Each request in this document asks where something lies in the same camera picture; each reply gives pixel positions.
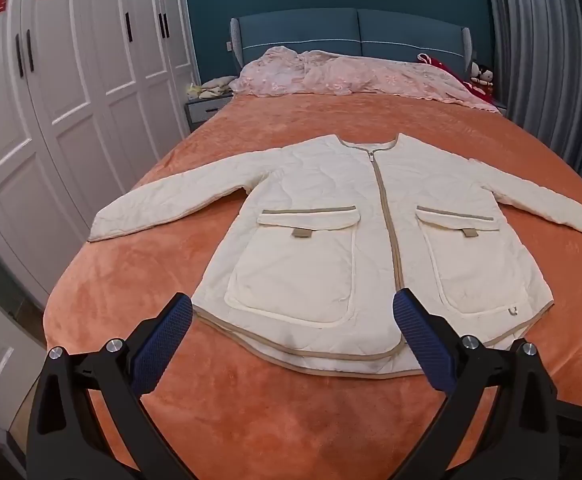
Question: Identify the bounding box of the white wardrobe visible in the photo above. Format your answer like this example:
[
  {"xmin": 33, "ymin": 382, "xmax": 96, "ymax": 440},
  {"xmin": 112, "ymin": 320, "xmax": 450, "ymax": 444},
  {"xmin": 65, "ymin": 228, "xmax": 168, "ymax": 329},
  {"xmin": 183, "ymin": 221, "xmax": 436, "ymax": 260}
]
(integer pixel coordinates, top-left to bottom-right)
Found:
[{"xmin": 0, "ymin": 0, "xmax": 196, "ymax": 311}]

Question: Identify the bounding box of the red cloth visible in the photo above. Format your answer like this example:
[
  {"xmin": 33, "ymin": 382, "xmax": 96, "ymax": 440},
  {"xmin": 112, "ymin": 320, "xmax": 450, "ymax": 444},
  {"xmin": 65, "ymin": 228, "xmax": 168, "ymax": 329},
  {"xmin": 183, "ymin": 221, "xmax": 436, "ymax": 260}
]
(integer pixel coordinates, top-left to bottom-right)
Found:
[{"xmin": 417, "ymin": 52, "xmax": 454, "ymax": 68}]

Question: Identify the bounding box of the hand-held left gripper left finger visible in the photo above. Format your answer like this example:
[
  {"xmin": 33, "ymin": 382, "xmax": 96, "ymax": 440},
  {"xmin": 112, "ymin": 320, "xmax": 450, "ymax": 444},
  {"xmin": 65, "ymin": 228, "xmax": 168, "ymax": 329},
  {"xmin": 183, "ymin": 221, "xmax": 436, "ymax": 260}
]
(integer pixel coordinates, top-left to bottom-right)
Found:
[{"xmin": 27, "ymin": 291, "xmax": 196, "ymax": 480}]

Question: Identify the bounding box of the cream quilted jacket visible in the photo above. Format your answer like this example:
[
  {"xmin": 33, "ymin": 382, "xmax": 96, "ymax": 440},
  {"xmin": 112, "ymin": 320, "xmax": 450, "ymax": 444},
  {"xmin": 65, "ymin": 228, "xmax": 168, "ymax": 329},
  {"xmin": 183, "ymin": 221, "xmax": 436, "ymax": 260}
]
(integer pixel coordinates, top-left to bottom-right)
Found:
[{"xmin": 88, "ymin": 132, "xmax": 582, "ymax": 378}]

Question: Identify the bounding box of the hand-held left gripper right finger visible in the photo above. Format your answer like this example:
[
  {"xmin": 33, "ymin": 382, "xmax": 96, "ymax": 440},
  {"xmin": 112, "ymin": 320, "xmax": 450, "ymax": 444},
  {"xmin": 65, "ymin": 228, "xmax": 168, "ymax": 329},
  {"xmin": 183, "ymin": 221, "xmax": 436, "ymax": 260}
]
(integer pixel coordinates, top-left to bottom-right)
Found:
[{"xmin": 392, "ymin": 287, "xmax": 562, "ymax": 480}]

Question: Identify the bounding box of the blue padded headboard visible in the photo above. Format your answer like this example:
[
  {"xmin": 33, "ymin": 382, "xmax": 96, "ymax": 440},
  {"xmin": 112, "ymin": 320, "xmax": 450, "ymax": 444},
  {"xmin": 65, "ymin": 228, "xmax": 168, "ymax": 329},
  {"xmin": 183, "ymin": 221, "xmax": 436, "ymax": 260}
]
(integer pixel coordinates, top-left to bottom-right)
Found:
[{"xmin": 228, "ymin": 7, "xmax": 478, "ymax": 78}]

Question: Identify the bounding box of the orange plush blanket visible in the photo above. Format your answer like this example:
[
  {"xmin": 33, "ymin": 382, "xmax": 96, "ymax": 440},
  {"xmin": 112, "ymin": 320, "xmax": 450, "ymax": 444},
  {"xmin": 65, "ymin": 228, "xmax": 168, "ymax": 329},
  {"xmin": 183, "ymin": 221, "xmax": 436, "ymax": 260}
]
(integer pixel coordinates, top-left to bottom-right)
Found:
[{"xmin": 42, "ymin": 91, "xmax": 582, "ymax": 480}]

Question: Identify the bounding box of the pale crumpled cloth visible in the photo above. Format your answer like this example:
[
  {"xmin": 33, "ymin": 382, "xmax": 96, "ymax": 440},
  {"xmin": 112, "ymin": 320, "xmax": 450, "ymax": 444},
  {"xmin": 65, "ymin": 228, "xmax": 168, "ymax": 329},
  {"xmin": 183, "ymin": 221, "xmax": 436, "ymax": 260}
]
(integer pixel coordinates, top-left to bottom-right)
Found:
[{"xmin": 187, "ymin": 76, "xmax": 239, "ymax": 101}]

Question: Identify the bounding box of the pink floral quilt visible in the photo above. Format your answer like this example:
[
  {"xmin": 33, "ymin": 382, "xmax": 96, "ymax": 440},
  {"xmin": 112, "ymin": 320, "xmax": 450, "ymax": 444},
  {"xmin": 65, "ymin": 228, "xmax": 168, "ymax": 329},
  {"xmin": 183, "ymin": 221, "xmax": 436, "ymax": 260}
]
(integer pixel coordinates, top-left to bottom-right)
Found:
[{"xmin": 231, "ymin": 46, "xmax": 502, "ymax": 113}]

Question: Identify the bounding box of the grey curtain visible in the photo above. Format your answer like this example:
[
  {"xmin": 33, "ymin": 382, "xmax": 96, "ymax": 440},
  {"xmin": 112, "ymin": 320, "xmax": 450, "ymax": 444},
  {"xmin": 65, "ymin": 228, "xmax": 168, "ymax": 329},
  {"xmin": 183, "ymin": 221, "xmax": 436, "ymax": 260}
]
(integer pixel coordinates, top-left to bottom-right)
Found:
[{"xmin": 482, "ymin": 0, "xmax": 582, "ymax": 191}]

